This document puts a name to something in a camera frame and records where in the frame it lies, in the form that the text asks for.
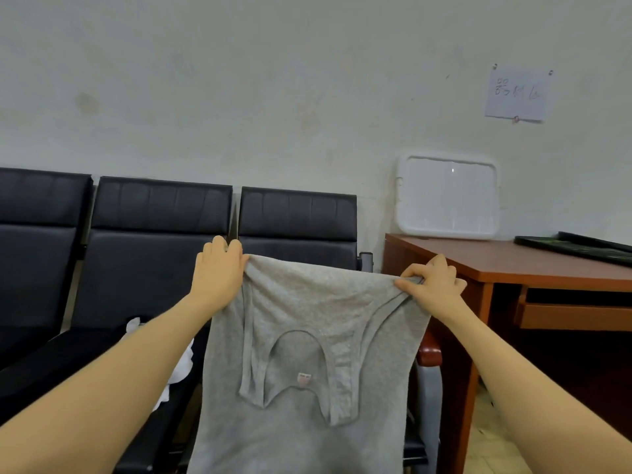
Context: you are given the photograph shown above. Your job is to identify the person's right hand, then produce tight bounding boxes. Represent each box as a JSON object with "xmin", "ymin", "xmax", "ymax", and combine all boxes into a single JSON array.
[{"xmin": 394, "ymin": 253, "xmax": 469, "ymax": 327}]

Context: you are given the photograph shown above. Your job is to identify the person's left hand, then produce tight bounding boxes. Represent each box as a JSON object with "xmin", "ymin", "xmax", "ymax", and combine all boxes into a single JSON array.
[{"xmin": 188, "ymin": 234, "xmax": 251, "ymax": 317}]

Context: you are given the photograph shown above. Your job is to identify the grey tank top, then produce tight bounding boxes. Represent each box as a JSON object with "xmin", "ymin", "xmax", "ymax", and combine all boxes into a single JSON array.
[{"xmin": 188, "ymin": 254, "xmax": 433, "ymax": 474}]

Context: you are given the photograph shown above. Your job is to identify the white plastic tray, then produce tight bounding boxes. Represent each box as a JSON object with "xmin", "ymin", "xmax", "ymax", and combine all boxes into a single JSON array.
[{"xmin": 394, "ymin": 149, "xmax": 502, "ymax": 241}]

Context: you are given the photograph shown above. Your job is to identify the person's right forearm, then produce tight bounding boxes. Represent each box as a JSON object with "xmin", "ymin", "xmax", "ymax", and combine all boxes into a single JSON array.
[{"xmin": 439, "ymin": 307, "xmax": 632, "ymax": 474}]

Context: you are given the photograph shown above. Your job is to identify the black board green print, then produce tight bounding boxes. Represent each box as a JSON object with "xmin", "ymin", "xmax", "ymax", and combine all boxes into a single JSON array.
[{"xmin": 513, "ymin": 230, "xmax": 632, "ymax": 269}]

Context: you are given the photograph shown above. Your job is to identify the brown wooden bench armrest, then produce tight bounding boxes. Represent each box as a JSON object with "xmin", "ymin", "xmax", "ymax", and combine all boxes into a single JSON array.
[{"xmin": 415, "ymin": 335, "xmax": 444, "ymax": 369}]

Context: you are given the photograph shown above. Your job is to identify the brown wooden desk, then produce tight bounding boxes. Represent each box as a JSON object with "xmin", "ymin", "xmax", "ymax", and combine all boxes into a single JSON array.
[{"xmin": 381, "ymin": 232, "xmax": 632, "ymax": 474}]

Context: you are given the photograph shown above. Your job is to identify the black leather bench seat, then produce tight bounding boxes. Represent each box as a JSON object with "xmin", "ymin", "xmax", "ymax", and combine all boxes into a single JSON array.
[
  {"xmin": 178, "ymin": 186, "xmax": 432, "ymax": 474},
  {"xmin": 0, "ymin": 167, "xmax": 95, "ymax": 371},
  {"xmin": 0, "ymin": 175, "xmax": 235, "ymax": 474}
]

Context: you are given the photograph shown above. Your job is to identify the white paper wall sign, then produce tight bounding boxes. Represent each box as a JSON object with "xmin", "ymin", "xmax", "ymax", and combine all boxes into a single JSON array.
[{"xmin": 484, "ymin": 66, "xmax": 552, "ymax": 124}]

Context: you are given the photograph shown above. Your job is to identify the pile of clothes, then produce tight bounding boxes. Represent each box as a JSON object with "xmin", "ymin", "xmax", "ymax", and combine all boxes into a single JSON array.
[{"xmin": 123, "ymin": 315, "xmax": 196, "ymax": 413}]

